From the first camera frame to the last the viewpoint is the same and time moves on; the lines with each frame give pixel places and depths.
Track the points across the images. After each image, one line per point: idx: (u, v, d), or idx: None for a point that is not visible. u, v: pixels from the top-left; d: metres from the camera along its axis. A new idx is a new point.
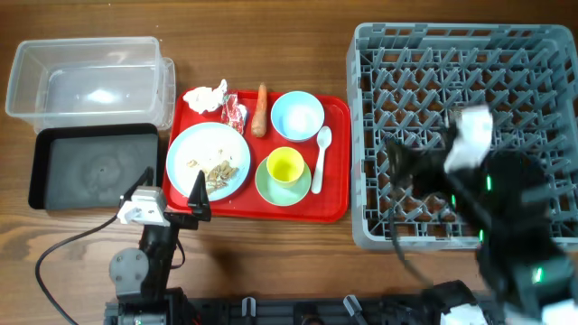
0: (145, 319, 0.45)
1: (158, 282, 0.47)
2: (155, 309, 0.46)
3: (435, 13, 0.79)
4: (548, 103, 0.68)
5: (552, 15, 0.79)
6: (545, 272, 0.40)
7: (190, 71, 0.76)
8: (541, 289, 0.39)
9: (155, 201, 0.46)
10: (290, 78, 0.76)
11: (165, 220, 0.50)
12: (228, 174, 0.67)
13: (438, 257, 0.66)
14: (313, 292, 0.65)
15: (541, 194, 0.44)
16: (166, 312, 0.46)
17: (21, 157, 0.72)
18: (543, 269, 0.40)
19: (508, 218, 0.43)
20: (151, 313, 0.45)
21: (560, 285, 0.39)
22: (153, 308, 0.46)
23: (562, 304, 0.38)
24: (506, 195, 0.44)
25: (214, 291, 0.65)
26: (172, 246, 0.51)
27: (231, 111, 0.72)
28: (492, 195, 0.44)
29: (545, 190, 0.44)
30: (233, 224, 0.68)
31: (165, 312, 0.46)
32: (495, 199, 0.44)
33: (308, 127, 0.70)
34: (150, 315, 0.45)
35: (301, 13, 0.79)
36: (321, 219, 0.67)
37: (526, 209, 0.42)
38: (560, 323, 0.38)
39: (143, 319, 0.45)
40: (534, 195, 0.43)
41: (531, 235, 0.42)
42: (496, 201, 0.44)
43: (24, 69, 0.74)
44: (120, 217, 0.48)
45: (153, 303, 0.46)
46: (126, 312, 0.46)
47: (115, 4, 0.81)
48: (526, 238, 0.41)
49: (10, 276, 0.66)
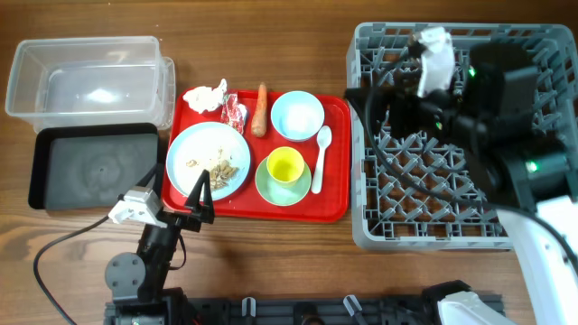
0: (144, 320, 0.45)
1: (155, 284, 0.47)
2: (155, 311, 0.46)
3: (436, 12, 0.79)
4: (548, 103, 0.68)
5: (553, 15, 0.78)
6: (539, 167, 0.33)
7: (190, 70, 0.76)
8: (536, 181, 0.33)
9: (145, 203, 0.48)
10: (291, 77, 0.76)
11: (158, 222, 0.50)
12: (228, 174, 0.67)
13: (438, 257, 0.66)
14: (314, 292, 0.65)
15: (526, 65, 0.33)
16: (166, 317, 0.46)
17: (21, 157, 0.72)
18: (536, 162, 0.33)
19: (494, 102, 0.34)
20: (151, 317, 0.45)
21: (554, 181, 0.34)
22: (151, 310, 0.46)
23: (556, 200, 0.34)
24: (490, 82, 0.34)
25: (214, 291, 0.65)
26: (172, 249, 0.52)
27: (231, 110, 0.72)
28: (477, 83, 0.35)
29: (534, 64, 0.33)
30: (233, 224, 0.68)
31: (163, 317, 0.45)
32: (480, 88, 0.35)
33: (308, 127, 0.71)
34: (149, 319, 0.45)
35: (302, 13, 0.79)
36: (321, 219, 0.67)
37: (516, 89, 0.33)
38: (558, 220, 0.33)
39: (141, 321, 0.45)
40: (518, 75, 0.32)
41: (518, 133, 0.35)
42: (480, 94, 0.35)
43: (24, 69, 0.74)
44: (113, 215, 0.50)
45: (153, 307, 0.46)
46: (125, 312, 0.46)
47: (115, 4, 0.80)
48: (516, 128, 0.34)
49: (10, 276, 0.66)
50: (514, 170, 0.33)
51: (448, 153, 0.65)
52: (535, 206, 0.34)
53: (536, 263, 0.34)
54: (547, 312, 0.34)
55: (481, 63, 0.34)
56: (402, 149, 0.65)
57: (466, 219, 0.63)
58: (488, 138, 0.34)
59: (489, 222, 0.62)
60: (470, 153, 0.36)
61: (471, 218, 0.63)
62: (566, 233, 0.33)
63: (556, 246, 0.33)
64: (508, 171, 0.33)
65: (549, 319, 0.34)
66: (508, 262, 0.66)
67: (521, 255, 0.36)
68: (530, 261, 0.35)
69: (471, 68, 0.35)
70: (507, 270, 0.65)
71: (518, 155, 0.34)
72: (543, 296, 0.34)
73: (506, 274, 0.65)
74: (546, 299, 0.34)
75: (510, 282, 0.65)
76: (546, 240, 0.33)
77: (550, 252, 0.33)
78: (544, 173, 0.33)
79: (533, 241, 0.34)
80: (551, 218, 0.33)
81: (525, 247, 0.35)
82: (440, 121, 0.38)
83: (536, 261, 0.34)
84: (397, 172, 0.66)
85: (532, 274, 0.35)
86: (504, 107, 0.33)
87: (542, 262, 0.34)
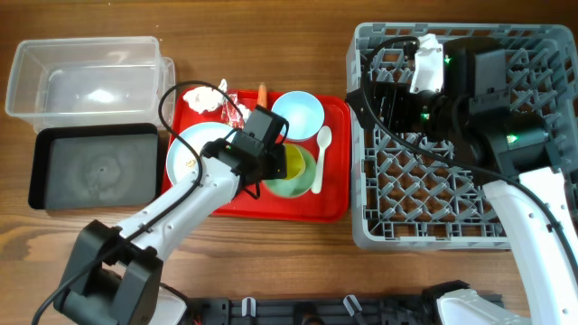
0: (236, 151, 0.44)
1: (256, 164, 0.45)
2: (242, 154, 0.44)
3: (436, 12, 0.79)
4: (549, 103, 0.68)
5: (552, 15, 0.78)
6: (519, 138, 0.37)
7: (190, 70, 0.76)
8: (516, 152, 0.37)
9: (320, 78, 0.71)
10: (291, 77, 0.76)
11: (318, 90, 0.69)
12: None
13: (438, 257, 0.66)
14: (313, 291, 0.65)
15: (494, 49, 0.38)
16: (253, 163, 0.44)
17: (21, 157, 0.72)
18: (517, 134, 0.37)
19: (471, 82, 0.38)
20: (247, 152, 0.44)
21: (535, 153, 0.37)
22: (237, 154, 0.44)
23: (537, 170, 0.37)
24: (463, 66, 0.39)
25: (214, 291, 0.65)
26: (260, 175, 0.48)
27: (230, 111, 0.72)
28: (453, 68, 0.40)
29: (500, 48, 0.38)
30: (233, 224, 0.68)
31: (245, 164, 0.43)
32: (453, 75, 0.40)
33: (307, 126, 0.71)
34: (241, 154, 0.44)
35: (301, 13, 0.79)
36: (321, 219, 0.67)
37: (488, 71, 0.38)
38: (537, 185, 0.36)
39: (237, 145, 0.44)
40: (488, 59, 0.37)
41: (498, 110, 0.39)
42: (456, 79, 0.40)
43: (24, 69, 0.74)
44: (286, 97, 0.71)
45: (248, 150, 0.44)
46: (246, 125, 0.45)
47: (115, 4, 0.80)
48: (489, 109, 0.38)
49: (10, 275, 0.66)
50: (496, 143, 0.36)
51: (448, 153, 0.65)
52: (517, 176, 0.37)
53: (522, 234, 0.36)
54: (533, 281, 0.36)
55: (455, 51, 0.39)
56: (401, 150, 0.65)
57: (466, 219, 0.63)
58: (468, 119, 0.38)
59: (489, 222, 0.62)
60: (455, 134, 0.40)
61: (471, 218, 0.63)
62: (548, 201, 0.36)
63: (540, 214, 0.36)
64: (489, 143, 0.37)
65: (537, 287, 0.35)
66: (508, 262, 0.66)
67: (508, 229, 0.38)
68: (517, 231, 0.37)
69: (447, 57, 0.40)
70: (507, 270, 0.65)
71: (499, 128, 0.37)
72: (530, 264, 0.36)
73: (506, 274, 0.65)
74: (535, 267, 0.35)
75: (510, 282, 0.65)
76: (531, 209, 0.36)
77: (534, 220, 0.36)
78: (522, 143, 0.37)
79: (519, 211, 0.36)
80: (535, 187, 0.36)
81: (512, 221, 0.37)
82: (428, 112, 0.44)
83: (523, 233, 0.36)
84: (396, 172, 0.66)
85: (518, 246, 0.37)
86: (477, 91, 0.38)
87: (528, 232, 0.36)
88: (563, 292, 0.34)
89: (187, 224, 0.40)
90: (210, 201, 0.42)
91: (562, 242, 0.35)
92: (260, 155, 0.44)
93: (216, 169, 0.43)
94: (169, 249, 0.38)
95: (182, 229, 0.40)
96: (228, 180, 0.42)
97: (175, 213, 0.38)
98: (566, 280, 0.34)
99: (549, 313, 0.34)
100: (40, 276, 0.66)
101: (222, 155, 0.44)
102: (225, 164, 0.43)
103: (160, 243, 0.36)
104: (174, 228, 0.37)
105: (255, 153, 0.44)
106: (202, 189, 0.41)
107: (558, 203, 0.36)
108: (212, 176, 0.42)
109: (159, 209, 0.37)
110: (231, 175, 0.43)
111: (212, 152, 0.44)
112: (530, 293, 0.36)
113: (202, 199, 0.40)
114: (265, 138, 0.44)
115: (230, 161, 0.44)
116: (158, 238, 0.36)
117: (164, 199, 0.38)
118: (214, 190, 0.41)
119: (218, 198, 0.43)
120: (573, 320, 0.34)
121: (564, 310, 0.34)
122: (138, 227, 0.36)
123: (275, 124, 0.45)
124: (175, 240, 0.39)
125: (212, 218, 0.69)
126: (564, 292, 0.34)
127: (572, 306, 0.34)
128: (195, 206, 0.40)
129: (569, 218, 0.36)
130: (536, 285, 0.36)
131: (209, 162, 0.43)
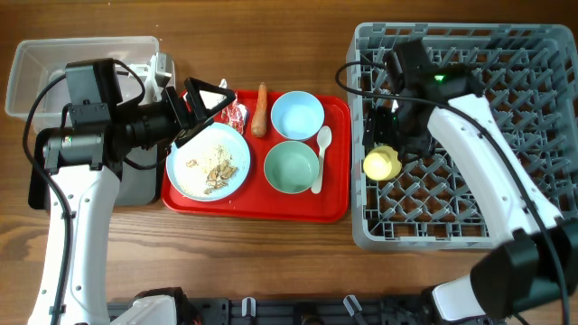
0: (76, 141, 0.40)
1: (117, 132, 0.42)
2: (88, 131, 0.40)
3: (437, 12, 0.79)
4: (548, 103, 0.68)
5: (553, 15, 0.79)
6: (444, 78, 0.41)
7: (190, 71, 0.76)
8: (445, 89, 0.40)
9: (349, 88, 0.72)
10: (290, 78, 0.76)
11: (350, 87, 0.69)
12: (228, 174, 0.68)
13: (438, 257, 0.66)
14: (313, 291, 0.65)
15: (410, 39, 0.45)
16: (105, 132, 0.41)
17: (21, 156, 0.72)
18: (443, 75, 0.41)
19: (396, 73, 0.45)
20: (89, 126, 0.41)
21: (461, 87, 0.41)
22: (84, 132, 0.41)
23: (467, 98, 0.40)
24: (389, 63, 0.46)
25: (213, 291, 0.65)
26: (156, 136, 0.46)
27: (231, 110, 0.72)
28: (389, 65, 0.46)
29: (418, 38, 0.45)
30: (233, 224, 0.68)
31: (104, 134, 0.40)
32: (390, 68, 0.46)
33: (308, 127, 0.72)
34: (83, 135, 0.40)
35: (302, 13, 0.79)
36: (321, 219, 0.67)
37: (412, 52, 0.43)
38: (470, 111, 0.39)
39: (76, 132, 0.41)
40: (408, 45, 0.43)
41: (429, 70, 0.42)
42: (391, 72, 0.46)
43: (23, 68, 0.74)
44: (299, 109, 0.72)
45: (97, 118, 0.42)
46: (69, 101, 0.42)
47: (115, 4, 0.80)
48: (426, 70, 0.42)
49: (9, 275, 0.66)
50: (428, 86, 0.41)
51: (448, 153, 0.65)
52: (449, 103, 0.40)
53: (459, 146, 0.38)
54: (476, 183, 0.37)
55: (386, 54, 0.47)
56: None
57: (466, 219, 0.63)
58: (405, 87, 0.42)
59: None
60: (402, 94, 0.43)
61: (471, 218, 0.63)
62: (477, 118, 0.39)
63: (470, 125, 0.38)
64: (423, 86, 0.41)
65: (478, 186, 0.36)
66: None
67: (449, 147, 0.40)
68: (455, 144, 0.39)
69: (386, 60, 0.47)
70: None
71: (428, 75, 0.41)
72: (470, 169, 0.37)
73: None
74: (473, 169, 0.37)
75: None
76: (461, 125, 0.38)
77: (467, 132, 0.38)
78: (449, 82, 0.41)
79: (452, 127, 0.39)
80: (464, 109, 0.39)
81: (450, 139, 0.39)
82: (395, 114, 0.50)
83: (458, 143, 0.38)
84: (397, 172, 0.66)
85: (461, 158, 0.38)
86: (409, 69, 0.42)
87: (461, 141, 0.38)
88: (498, 185, 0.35)
89: (94, 256, 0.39)
90: (97, 219, 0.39)
91: (490, 143, 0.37)
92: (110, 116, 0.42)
93: (69, 177, 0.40)
94: (101, 290, 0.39)
95: (99, 255, 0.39)
96: (94, 179, 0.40)
97: (72, 274, 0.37)
98: (505, 175, 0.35)
99: (493, 207, 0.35)
100: (41, 276, 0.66)
101: (66, 153, 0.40)
102: (77, 156, 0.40)
103: (78, 309, 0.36)
104: (85, 283, 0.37)
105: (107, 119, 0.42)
106: (75, 218, 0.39)
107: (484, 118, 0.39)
108: (76, 194, 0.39)
109: (55, 283, 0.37)
110: (92, 171, 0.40)
111: (55, 155, 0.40)
112: (477, 197, 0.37)
113: (88, 220, 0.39)
114: (102, 96, 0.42)
115: (79, 145, 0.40)
116: (73, 309, 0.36)
117: (51, 270, 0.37)
118: (88, 207, 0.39)
119: (106, 195, 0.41)
120: (510, 205, 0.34)
121: (503, 196, 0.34)
122: (51, 314, 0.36)
123: (98, 74, 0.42)
124: (99, 276, 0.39)
125: (212, 218, 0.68)
126: (500, 181, 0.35)
127: (509, 193, 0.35)
128: (86, 243, 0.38)
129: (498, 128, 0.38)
130: (478, 186, 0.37)
131: (62, 177, 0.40)
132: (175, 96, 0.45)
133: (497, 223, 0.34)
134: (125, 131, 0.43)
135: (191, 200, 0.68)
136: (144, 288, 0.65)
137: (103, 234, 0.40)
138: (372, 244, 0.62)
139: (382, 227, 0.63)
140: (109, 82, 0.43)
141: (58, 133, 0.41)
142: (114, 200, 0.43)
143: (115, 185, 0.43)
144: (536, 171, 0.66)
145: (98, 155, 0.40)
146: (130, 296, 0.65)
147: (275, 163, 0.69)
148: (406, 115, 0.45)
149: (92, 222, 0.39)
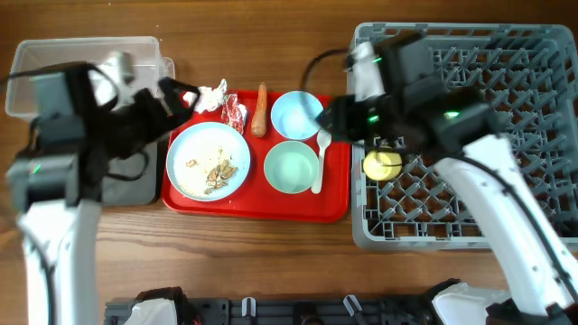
0: (44, 164, 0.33)
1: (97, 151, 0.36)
2: (59, 152, 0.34)
3: (436, 12, 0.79)
4: (548, 103, 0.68)
5: (552, 15, 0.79)
6: (459, 114, 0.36)
7: (190, 71, 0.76)
8: (460, 127, 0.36)
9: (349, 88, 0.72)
10: (290, 78, 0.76)
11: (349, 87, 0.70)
12: (228, 174, 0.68)
13: (438, 257, 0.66)
14: (313, 291, 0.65)
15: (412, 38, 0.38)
16: (78, 153, 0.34)
17: None
18: (456, 110, 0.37)
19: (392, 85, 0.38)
20: (60, 143, 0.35)
21: (478, 124, 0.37)
22: (53, 153, 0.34)
23: (483, 141, 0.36)
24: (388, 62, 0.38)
25: (213, 291, 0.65)
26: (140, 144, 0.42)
27: (231, 110, 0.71)
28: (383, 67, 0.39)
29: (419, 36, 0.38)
30: (233, 224, 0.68)
31: (78, 155, 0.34)
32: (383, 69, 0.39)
33: (308, 127, 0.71)
34: (51, 158, 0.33)
35: (302, 13, 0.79)
36: (321, 219, 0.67)
37: (413, 55, 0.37)
38: (485, 153, 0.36)
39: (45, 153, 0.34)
40: (410, 47, 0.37)
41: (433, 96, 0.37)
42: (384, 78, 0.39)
43: (24, 69, 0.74)
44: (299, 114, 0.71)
45: (70, 134, 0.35)
46: (38, 115, 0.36)
47: (115, 4, 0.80)
48: (429, 96, 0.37)
49: (9, 275, 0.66)
50: (437, 122, 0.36)
51: None
52: (465, 151, 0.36)
53: (481, 204, 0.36)
54: (503, 249, 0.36)
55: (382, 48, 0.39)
56: None
57: (466, 219, 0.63)
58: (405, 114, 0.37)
59: None
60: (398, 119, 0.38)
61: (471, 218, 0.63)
62: (498, 167, 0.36)
63: (492, 180, 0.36)
64: (432, 125, 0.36)
65: (505, 250, 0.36)
66: None
67: (466, 198, 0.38)
68: (474, 200, 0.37)
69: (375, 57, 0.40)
70: None
71: (438, 108, 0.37)
72: (494, 228, 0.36)
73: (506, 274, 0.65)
74: (498, 232, 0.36)
75: None
76: (481, 178, 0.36)
77: (489, 189, 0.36)
78: (463, 119, 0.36)
79: (471, 181, 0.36)
80: (481, 156, 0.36)
81: (470, 193, 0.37)
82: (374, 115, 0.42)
83: (479, 200, 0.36)
84: None
85: (482, 215, 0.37)
86: (409, 81, 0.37)
87: (483, 199, 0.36)
88: (529, 255, 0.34)
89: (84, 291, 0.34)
90: (81, 249, 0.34)
91: (517, 203, 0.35)
92: (86, 134, 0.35)
93: (43, 206, 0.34)
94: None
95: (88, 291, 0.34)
96: (74, 204, 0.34)
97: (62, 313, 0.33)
98: (534, 240, 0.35)
99: (523, 278, 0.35)
100: None
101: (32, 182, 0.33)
102: (48, 184, 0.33)
103: None
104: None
105: (81, 134, 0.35)
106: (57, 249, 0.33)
107: (506, 166, 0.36)
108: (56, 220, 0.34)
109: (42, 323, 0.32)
110: (69, 205, 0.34)
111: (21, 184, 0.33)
112: (499, 256, 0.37)
113: (72, 251, 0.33)
114: (76, 107, 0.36)
115: (48, 170, 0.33)
116: None
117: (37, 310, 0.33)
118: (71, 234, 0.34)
119: (88, 219, 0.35)
120: (542, 276, 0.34)
121: (535, 266, 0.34)
122: None
123: (72, 84, 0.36)
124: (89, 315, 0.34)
125: (212, 218, 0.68)
126: (531, 253, 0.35)
127: (541, 263, 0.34)
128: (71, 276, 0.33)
129: (521, 176, 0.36)
130: (505, 253, 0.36)
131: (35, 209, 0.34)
132: (151, 100, 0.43)
133: (525, 292, 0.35)
134: (103, 146, 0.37)
135: (191, 200, 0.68)
136: (144, 288, 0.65)
137: (90, 263, 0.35)
138: (372, 245, 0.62)
139: (382, 227, 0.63)
140: (85, 91, 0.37)
141: (23, 155, 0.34)
142: (97, 224, 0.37)
143: (93, 209, 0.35)
144: (536, 171, 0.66)
145: (74, 187, 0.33)
146: (130, 296, 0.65)
147: (275, 163, 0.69)
148: (405, 130, 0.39)
149: (78, 252, 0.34)
